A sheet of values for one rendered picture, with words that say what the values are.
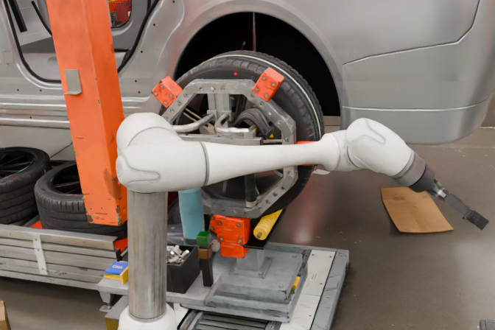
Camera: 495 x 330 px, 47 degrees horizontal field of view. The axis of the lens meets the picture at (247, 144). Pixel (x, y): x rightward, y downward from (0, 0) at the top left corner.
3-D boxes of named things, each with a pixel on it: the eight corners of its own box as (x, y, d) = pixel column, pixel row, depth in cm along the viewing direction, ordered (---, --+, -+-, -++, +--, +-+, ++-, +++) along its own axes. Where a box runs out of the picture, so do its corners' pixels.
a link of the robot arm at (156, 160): (208, 144, 119) (190, 124, 130) (121, 150, 112) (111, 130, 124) (205, 200, 123) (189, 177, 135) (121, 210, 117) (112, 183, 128)
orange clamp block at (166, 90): (185, 91, 218) (169, 75, 217) (177, 96, 211) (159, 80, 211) (175, 103, 221) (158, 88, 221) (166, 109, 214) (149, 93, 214)
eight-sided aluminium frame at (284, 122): (300, 215, 219) (295, 79, 201) (296, 223, 214) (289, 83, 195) (174, 204, 237) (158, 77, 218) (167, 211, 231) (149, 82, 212)
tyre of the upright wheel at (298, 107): (245, 221, 259) (359, 141, 228) (228, 247, 238) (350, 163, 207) (151, 111, 254) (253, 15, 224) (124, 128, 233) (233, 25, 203)
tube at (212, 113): (218, 119, 209) (216, 92, 206) (198, 137, 192) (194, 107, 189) (175, 118, 215) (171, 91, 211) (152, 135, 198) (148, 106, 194)
